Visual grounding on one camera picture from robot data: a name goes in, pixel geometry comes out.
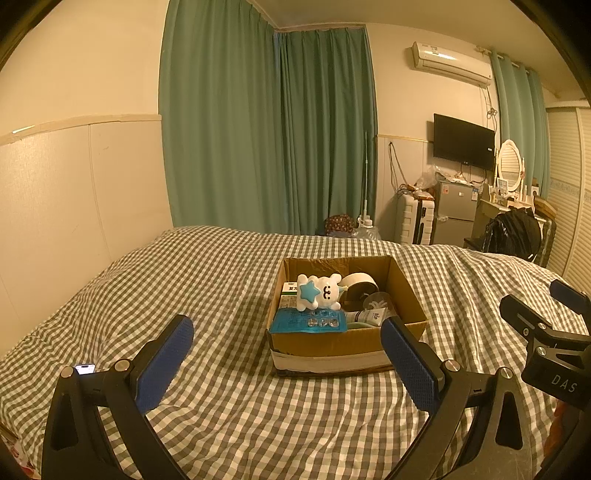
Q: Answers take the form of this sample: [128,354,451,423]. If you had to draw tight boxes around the white air conditioner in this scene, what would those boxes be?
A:
[406,41,494,88]

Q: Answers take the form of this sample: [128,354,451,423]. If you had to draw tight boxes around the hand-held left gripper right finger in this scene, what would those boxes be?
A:
[381,316,550,480]

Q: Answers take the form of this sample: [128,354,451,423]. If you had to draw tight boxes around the black television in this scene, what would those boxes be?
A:
[433,113,497,171]

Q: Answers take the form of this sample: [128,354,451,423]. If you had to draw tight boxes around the white plush toy blue star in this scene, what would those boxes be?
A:
[295,273,343,313]

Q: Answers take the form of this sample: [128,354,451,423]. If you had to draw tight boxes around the green curtain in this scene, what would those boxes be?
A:
[274,27,379,237]
[159,0,289,234]

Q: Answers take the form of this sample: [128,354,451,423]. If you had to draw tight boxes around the light teal curtain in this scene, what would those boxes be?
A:
[489,50,551,199]

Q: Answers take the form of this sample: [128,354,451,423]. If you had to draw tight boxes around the red label packet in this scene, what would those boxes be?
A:
[0,434,43,480]

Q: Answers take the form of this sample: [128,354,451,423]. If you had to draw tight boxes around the green checked blanket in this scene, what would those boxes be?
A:
[0,226,591,480]

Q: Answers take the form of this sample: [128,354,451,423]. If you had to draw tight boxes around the white cream tube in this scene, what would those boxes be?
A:
[345,308,387,325]

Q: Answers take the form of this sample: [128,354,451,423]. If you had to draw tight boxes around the white pole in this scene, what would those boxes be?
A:
[361,131,371,228]

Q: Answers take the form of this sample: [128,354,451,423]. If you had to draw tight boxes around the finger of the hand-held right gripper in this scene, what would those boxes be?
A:
[549,279,591,320]
[500,295,555,341]

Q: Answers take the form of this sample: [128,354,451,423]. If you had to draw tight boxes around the white oval mirror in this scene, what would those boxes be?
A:
[496,139,527,192]

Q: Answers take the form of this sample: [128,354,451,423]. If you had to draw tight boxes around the tape roll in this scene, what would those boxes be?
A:
[339,272,382,310]

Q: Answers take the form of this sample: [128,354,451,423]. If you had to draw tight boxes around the brown cardboard box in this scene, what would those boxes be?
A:
[266,256,428,377]

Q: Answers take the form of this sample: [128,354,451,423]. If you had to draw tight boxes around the patterned cushion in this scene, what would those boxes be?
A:
[324,213,358,235]

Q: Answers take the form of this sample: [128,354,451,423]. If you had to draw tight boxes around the foil backed blister pack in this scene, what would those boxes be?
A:
[270,308,349,334]

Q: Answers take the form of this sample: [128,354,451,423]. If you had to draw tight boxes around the dressing table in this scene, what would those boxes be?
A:
[478,190,548,223]

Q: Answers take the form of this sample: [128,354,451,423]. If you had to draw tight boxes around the hanging cables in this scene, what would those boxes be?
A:
[387,141,410,192]

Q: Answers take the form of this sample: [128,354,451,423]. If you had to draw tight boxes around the green and white medicine box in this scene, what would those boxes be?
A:
[278,281,302,311]

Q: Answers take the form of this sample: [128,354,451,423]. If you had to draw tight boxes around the clear plastic wrapper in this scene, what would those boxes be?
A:
[362,291,394,320]

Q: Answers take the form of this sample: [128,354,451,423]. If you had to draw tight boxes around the silver fridge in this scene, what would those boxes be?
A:
[434,180,481,247]

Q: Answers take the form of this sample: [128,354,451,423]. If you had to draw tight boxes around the wooden chair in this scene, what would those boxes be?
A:
[533,196,559,269]

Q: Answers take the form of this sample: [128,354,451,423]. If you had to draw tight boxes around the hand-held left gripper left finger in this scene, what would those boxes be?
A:
[41,315,195,480]

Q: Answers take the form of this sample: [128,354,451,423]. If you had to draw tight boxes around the louvered wardrobe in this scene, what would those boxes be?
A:
[545,99,591,288]

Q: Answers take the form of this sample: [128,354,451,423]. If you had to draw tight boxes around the white suitcase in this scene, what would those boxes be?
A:
[396,193,437,245]

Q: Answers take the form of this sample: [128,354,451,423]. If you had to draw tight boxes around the black backpack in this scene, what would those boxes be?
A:
[482,209,542,261]

